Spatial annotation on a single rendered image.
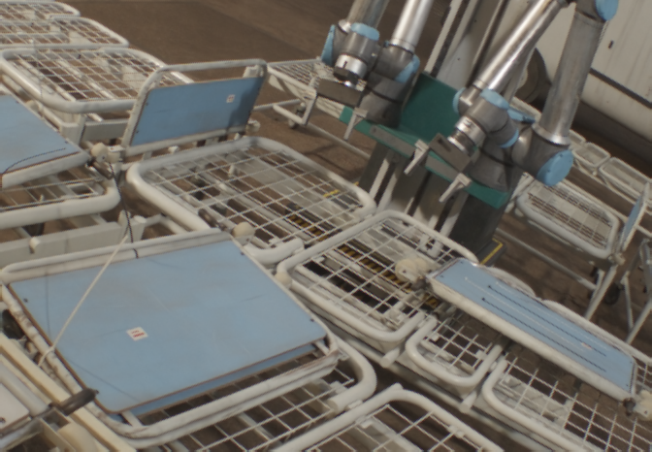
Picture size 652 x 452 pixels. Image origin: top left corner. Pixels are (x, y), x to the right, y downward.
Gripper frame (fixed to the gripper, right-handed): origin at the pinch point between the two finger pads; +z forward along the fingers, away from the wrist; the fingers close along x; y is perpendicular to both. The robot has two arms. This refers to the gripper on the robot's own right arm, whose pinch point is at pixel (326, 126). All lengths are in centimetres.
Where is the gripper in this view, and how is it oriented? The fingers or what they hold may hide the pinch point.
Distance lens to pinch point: 254.8
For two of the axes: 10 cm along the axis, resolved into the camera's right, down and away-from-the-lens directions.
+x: -9.2, -3.5, 1.9
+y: 1.5, 1.4, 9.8
